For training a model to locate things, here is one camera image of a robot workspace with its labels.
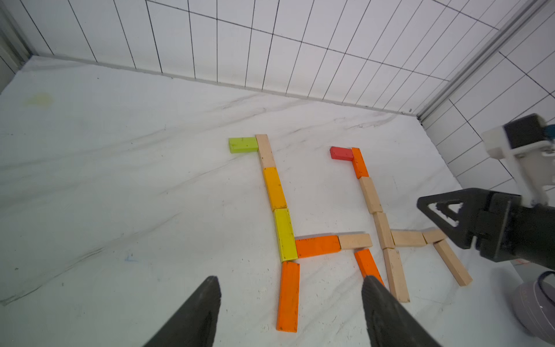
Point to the natural wood block top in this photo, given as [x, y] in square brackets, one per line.
[265, 151]

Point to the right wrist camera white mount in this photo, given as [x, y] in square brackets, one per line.
[527, 145]

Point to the natural wood block diagonal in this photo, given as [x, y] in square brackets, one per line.
[354, 241]
[383, 230]

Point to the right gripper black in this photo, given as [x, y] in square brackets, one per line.
[504, 229]

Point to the natural wood block bottom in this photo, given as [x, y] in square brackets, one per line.
[395, 275]

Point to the amber yellow block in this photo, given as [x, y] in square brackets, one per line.
[274, 188]

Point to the orange block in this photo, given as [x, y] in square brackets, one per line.
[316, 246]
[367, 264]
[288, 308]
[359, 164]

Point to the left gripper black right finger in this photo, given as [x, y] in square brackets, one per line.
[388, 322]

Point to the purple bowl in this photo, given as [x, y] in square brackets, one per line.
[533, 306]

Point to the lime green block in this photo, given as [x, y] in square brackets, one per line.
[243, 144]

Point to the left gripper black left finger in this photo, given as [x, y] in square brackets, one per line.
[195, 322]

